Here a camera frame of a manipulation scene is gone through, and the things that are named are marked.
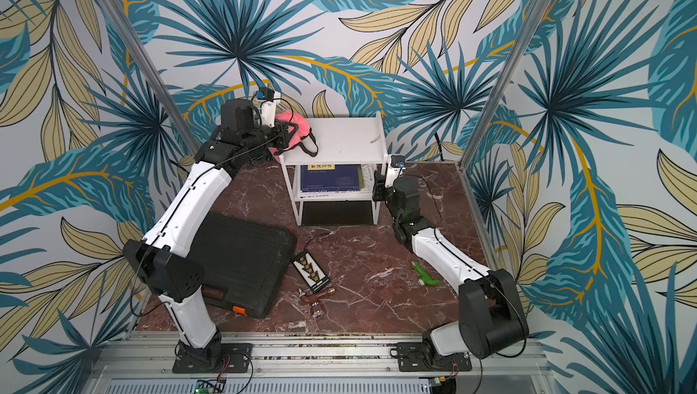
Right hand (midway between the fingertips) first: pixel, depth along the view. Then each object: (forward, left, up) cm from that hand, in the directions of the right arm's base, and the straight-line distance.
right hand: (383, 170), depth 83 cm
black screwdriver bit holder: (-24, +22, -24) cm, 40 cm away
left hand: (+5, +25, +13) cm, 29 cm away
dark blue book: (+4, +17, -7) cm, 18 cm away
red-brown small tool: (-33, +21, -24) cm, 46 cm away
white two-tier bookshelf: (+4, +13, +9) cm, 16 cm away
